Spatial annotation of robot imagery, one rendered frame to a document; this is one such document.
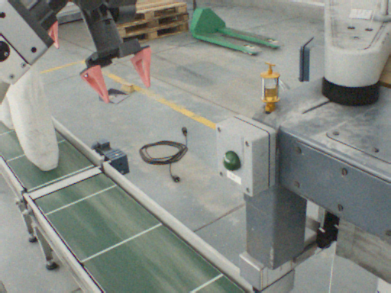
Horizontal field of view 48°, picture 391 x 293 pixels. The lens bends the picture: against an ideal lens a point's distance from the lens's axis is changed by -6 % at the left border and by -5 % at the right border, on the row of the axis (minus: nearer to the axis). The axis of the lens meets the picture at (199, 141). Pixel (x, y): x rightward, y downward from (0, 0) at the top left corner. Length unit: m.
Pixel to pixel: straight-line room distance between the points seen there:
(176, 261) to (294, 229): 1.12
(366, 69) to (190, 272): 1.27
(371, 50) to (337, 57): 0.05
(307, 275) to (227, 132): 1.73
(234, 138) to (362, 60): 0.21
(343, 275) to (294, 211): 1.62
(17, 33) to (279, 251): 0.55
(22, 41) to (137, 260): 1.25
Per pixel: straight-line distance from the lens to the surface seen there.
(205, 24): 6.32
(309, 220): 0.91
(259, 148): 0.61
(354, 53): 0.67
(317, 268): 2.35
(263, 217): 0.72
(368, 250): 0.84
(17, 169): 2.72
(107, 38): 0.92
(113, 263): 1.87
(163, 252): 1.88
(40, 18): 0.79
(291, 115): 0.66
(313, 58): 1.07
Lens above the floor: 1.61
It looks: 27 degrees down
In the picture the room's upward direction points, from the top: 4 degrees counter-clockwise
